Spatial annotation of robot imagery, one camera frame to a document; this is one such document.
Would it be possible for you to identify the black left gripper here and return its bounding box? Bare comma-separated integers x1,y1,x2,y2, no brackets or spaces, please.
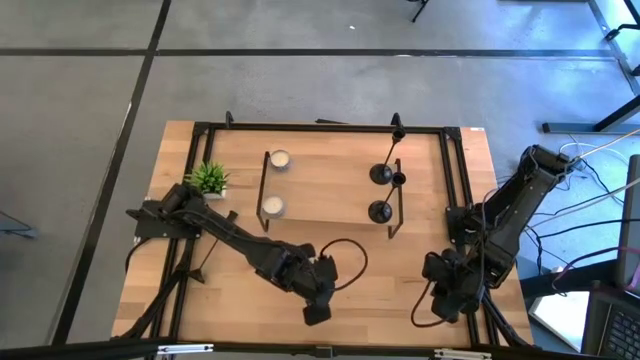
269,243,339,327

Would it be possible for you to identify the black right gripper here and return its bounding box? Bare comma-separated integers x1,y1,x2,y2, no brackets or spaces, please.
422,248,486,325

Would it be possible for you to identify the white tealight candle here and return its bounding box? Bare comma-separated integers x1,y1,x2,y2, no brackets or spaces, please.
269,148,292,171
262,194,286,219

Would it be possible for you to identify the white flat board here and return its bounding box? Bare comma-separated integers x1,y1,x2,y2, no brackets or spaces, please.
528,291,592,353

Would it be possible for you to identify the green plant in white pot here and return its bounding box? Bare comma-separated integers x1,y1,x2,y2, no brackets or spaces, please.
185,160,231,201

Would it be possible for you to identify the dark laptop with keyboard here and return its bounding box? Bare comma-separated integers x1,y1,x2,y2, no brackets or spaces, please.
580,289,640,360

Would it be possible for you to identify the dark monitor edge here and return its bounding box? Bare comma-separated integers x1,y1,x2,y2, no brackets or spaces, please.
615,153,640,291

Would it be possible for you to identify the black tripod leg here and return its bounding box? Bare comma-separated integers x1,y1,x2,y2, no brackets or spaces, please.
408,0,431,24

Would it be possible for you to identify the grey floor stand foot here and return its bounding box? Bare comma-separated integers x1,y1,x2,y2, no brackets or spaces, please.
0,209,40,240

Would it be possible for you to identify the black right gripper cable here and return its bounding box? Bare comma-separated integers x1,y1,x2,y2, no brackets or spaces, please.
410,279,444,329

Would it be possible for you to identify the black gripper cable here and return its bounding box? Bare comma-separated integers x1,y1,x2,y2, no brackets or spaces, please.
410,279,444,329
319,237,370,293

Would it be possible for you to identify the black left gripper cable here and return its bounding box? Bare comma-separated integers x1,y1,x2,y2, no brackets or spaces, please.
319,237,370,293

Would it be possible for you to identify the silver metal bracket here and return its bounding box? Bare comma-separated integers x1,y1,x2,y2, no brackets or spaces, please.
433,348,494,360
156,343,215,356

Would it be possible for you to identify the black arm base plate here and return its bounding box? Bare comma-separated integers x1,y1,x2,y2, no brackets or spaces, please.
125,199,204,240
446,204,519,247

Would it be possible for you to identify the black floor cable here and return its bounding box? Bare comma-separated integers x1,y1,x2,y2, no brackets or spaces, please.
514,217,640,242

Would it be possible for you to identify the black aluminium rig frame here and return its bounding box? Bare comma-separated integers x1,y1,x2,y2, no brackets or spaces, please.
0,110,640,360

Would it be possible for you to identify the white floor cable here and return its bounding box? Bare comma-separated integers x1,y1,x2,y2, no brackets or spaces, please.
558,139,632,169

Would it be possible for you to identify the grey desk leg frame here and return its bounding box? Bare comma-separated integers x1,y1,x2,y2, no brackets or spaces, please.
542,0,640,135

